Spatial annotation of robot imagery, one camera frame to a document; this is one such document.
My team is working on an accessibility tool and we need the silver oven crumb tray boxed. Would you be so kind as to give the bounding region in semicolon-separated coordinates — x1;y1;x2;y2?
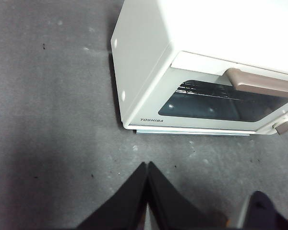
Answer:
134;128;252;137

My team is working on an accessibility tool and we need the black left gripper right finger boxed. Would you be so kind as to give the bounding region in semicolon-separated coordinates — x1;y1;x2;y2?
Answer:
147;161;214;230

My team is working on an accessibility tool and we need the white Toshiba toaster oven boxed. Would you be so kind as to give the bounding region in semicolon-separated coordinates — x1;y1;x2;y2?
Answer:
110;0;288;137

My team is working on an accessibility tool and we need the glass oven door beige handle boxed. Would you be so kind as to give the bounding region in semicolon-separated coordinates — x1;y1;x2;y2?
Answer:
128;51;288;135

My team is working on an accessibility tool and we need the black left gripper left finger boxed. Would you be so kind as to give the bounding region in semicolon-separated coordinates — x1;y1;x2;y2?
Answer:
76;162;147;230

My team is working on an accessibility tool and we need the orange pumpkin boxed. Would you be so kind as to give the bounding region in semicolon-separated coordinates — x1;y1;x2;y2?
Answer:
222;213;232;227

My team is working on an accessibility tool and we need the beige oven knob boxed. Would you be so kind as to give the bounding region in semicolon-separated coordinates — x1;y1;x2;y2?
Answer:
273;119;288;135

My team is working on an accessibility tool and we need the dark purple eggplant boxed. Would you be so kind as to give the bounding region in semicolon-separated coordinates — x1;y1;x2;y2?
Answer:
248;191;288;230

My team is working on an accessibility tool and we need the metal wire oven rack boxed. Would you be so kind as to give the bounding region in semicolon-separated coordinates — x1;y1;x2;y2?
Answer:
176;80;237;99

